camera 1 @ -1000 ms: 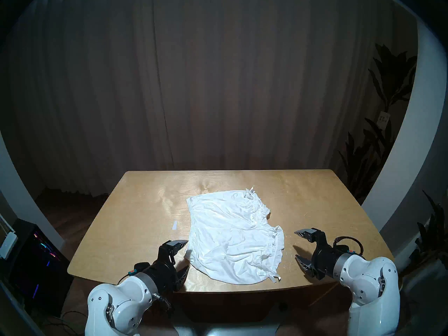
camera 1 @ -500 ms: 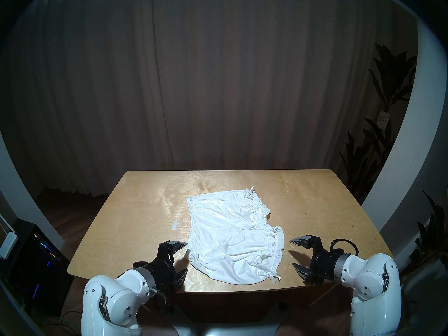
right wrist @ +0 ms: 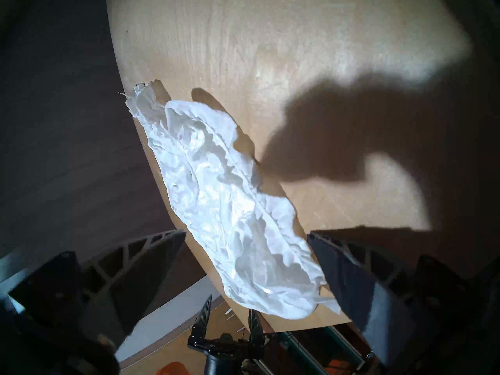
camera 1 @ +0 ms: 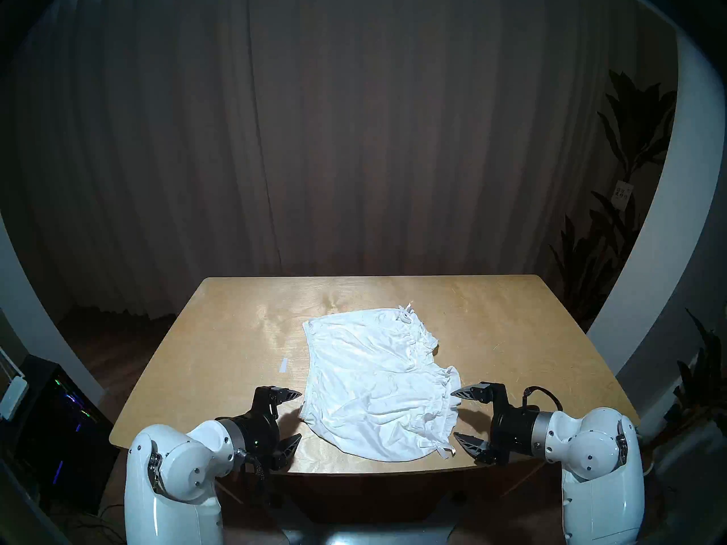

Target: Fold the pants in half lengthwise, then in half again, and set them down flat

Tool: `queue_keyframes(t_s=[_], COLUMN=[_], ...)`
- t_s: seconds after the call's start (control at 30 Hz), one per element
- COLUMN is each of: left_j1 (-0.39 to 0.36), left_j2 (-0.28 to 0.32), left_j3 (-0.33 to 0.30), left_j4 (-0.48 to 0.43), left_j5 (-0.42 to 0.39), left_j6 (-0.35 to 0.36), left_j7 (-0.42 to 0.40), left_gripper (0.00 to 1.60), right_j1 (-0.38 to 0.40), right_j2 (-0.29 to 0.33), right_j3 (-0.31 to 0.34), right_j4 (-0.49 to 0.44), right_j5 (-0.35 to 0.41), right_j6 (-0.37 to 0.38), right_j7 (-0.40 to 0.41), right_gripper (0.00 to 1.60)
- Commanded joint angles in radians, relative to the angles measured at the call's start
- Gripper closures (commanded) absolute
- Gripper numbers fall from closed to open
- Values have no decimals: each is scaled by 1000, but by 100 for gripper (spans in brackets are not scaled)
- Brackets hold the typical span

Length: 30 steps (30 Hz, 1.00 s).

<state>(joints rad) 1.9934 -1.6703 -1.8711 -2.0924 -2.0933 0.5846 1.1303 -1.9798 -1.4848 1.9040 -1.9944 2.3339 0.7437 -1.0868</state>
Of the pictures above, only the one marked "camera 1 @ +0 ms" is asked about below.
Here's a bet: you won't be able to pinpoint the brown pleated curtain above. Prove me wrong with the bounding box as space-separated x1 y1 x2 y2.
11 0 676 323

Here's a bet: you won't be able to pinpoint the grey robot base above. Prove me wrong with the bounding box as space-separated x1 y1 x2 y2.
281 521 461 545

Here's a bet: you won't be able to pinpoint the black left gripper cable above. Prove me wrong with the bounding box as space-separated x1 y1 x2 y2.
236 448 268 496

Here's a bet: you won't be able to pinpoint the white pants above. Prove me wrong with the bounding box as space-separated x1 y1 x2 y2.
300 304 462 463

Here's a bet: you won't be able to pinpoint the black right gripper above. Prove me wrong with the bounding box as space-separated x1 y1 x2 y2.
450 382 538 466

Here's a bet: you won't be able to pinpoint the black computer tower with lights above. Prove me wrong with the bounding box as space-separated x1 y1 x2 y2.
17 354 120 513

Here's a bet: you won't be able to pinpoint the tall dark leafy plant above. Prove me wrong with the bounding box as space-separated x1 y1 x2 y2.
548 68 679 332

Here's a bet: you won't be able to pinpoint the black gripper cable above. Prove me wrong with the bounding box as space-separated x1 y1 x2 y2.
521 386 564 413
236 448 268 496

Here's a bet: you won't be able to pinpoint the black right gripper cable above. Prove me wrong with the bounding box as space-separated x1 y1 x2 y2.
521 386 564 413

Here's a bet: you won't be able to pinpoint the small dark potted plant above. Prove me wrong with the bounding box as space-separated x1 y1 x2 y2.
662 308 727 437

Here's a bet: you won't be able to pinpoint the white box device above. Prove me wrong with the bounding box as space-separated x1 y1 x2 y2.
0 374 29 421

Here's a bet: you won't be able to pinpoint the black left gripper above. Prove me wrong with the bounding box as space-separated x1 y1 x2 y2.
230 385 303 472

